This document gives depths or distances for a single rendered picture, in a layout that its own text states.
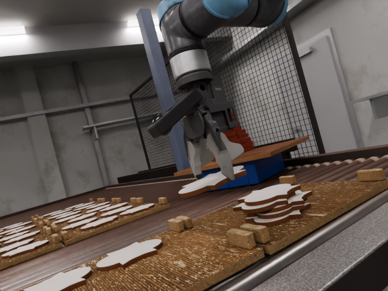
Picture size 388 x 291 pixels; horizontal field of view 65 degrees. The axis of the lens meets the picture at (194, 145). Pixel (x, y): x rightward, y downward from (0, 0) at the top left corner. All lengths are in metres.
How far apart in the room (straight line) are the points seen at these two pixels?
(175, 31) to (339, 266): 0.46
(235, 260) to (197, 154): 0.22
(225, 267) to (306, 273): 0.12
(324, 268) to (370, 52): 3.75
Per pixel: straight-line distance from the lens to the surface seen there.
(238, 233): 0.54
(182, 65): 0.58
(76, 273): 0.68
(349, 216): 0.67
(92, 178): 6.23
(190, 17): 0.56
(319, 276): 0.47
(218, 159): 0.54
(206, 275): 0.48
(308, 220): 0.62
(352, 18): 4.27
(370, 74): 4.15
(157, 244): 0.68
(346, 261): 0.50
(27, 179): 6.23
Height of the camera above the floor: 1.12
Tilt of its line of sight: 1 degrees up
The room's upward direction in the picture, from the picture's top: 15 degrees counter-clockwise
